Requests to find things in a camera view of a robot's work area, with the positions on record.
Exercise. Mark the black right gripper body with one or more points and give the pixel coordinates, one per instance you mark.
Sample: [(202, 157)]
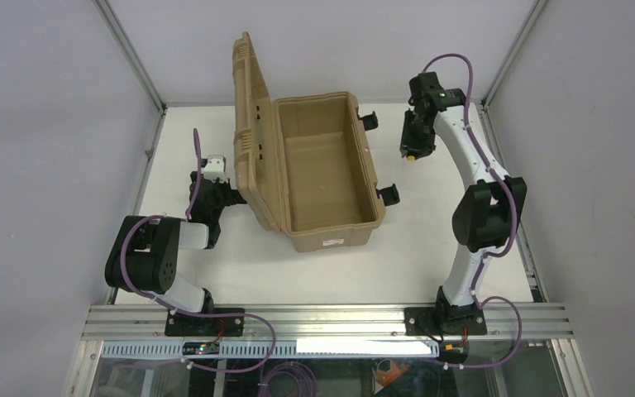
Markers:
[(412, 139)]

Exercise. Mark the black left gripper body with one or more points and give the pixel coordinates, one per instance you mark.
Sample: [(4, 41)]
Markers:
[(217, 193)]

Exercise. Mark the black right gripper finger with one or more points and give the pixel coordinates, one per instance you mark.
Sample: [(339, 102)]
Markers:
[(404, 145), (423, 151)]

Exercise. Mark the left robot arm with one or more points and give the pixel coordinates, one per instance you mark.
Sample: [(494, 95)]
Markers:
[(144, 257)]

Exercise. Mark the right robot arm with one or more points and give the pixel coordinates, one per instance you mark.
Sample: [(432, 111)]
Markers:
[(485, 220)]

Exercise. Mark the tan plastic toolbox bin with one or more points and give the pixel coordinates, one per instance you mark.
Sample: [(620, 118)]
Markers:
[(304, 164)]

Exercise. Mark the orange object under table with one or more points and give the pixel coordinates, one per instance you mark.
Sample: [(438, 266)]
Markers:
[(387, 371)]

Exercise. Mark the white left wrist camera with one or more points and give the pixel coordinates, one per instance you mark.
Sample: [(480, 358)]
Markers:
[(214, 169)]

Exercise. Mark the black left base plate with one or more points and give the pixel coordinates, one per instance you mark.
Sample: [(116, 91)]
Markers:
[(202, 324)]

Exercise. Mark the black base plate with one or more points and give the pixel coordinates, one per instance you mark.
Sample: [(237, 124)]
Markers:
[(202, 324), (444, 321)]

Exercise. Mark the aluminium mounting rail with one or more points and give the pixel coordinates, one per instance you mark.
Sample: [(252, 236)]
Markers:
[(132, 322)]

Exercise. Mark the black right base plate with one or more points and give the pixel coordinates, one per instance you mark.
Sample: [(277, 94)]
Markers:
[(444, 321)]

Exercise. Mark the white slotted cable duct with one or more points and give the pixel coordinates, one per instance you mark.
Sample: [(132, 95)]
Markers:
[(302, 348)]

